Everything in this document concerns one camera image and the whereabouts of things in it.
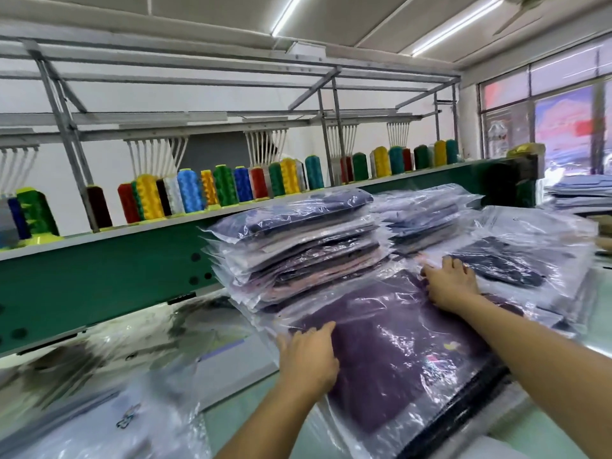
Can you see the person's left hand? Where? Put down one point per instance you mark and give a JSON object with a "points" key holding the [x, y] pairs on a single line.
{"points": [[308, 363]]}

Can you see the person's right hand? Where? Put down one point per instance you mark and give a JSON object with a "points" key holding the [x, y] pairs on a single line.
{"points": [[451, 287]]}

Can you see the purple garment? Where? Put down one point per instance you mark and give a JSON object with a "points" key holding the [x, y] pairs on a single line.
{"points": [[392, 363]]}

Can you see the stack of bagged garments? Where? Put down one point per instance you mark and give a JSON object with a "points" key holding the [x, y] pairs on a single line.
{"points": [[296, 243]]}

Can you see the stack of plastic bags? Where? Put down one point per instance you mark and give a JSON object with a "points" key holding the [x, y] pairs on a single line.
{"points": [[105, 425]]}

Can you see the person's left forearm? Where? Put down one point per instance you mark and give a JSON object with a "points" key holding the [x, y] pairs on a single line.
{"points": [[268, 430]]}

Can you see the person's right forearm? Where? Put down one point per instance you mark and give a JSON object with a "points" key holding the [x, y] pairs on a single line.
{"points": [[545, 373]]}

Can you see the black machine head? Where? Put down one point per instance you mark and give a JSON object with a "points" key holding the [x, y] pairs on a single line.
{"points": [[512, 177]]}

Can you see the row of coloured thread spools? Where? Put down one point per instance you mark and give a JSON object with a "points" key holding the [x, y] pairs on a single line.
{"points": [[220, 186]]}

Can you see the window with red poster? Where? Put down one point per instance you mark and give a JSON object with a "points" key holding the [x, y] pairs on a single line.
{"points": [[564, 119]]}

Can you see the green machine beam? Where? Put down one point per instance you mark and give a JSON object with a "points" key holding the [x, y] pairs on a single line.
{"points": [[105, 277]]}

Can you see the ceiling light tube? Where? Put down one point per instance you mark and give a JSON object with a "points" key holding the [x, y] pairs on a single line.
{"points": [[457, 25], [286, 12]]}

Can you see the grey metal thread rack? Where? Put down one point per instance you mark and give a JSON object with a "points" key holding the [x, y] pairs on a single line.
{"points": [[191, 119]]}

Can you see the ceiling fan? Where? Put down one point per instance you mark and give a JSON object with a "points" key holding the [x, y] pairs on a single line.
{"points": [[524, 4]]}

